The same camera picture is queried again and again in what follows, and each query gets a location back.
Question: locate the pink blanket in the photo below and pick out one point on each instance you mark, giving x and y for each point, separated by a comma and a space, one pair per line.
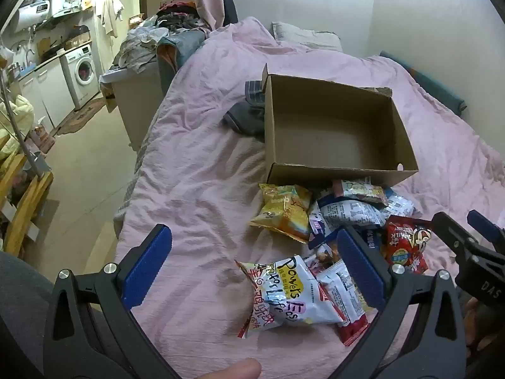
205, 173

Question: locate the small white printed snack packet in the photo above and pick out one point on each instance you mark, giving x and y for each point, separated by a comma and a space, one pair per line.
400, 204

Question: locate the person's right hand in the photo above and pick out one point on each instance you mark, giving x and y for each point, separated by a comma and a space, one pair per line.
479, 323

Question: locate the striped grey cloth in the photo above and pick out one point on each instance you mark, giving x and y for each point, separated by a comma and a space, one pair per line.
254, 91

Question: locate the person's grey trouser leg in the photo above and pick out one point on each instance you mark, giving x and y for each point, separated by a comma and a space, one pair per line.
27, 300

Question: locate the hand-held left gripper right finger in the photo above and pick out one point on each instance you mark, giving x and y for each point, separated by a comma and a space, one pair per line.
361, 270

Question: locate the teal cushion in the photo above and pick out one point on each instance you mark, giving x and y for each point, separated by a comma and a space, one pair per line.
426, 83

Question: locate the patterned floor rug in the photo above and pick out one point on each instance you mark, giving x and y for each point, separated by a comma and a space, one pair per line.
81, 116

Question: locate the white and blue snack packet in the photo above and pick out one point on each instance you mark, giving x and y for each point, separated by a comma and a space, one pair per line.
351, 213

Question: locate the wooden rack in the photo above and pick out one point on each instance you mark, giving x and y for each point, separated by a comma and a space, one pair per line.
21, 205

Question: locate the dark grey cloth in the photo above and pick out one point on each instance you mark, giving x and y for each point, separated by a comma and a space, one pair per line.
246, 118

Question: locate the yellow snack packet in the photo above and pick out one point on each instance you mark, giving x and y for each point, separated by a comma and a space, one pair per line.
284, 213

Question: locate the dark blue snack packet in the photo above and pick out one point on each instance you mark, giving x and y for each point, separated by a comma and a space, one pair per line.
373, 239

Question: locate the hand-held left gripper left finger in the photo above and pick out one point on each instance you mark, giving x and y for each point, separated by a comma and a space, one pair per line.
148, 268

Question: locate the blue jeans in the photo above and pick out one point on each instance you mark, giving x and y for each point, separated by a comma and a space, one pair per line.
181, 49

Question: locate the pile of clothes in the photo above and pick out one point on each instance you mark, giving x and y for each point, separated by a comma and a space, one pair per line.
158, 35

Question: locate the grey pillow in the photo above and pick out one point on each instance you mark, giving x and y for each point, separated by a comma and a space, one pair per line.
303, 35

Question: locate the white kitchen cabinet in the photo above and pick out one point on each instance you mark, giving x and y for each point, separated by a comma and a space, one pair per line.
45, 90

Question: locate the hanging white towel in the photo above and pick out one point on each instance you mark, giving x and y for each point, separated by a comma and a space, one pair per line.
112, 15

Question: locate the person's left hand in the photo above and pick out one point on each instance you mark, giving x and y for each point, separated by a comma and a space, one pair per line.
232, 369

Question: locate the white cartoon snack packet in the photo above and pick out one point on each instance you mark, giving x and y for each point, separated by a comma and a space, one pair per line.
359, 190

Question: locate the white washing machine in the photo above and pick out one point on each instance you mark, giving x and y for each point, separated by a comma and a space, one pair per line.
81, 73

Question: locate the white storage bin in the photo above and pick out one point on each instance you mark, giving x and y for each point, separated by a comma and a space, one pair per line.
136, 102

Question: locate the brown cardboard box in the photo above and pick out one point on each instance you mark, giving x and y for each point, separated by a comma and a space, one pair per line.
335, 126

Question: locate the purple snack packet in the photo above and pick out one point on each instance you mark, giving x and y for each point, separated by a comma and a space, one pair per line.
317, 225

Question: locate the pale yellow duvet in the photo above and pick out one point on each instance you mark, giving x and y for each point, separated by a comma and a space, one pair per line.
15, 116

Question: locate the large white lettered snack packet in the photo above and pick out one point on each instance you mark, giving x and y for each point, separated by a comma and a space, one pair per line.
292, 296

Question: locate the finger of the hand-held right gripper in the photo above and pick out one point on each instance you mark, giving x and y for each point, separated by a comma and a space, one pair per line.
485, 224
451, 233

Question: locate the metal pole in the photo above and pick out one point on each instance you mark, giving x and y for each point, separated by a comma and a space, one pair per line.
21, 142

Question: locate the food picture snack packet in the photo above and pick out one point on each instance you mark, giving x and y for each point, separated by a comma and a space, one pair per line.
323, 256

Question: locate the white and red snack packet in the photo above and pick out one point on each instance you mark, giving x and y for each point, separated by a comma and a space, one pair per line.
343, 300

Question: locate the white water heater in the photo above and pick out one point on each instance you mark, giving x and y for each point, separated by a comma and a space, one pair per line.
37, 10

